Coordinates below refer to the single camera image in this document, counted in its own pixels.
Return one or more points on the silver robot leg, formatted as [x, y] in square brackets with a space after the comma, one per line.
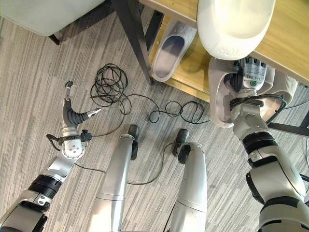
[113, 169]
[193, 183]

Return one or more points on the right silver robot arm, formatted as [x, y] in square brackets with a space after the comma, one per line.
[272, 178]

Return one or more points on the white upholstered chair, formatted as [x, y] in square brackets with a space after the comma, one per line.
[36, 14]

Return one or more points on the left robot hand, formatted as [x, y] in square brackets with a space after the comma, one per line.
[68, 117]

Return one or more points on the right silver robot leg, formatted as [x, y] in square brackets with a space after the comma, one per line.
[193, 183]

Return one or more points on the wooden shoe rack black frame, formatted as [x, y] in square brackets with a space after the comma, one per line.
[285, 36]

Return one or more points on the beige grey slipper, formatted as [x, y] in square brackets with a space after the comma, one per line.
[217, 96]

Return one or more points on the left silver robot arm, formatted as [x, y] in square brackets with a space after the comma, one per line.
[43, 183]

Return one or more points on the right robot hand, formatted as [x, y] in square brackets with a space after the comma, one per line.
[253, 73]

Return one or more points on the left silver robot leg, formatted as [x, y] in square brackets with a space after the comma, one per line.
[113, 169]

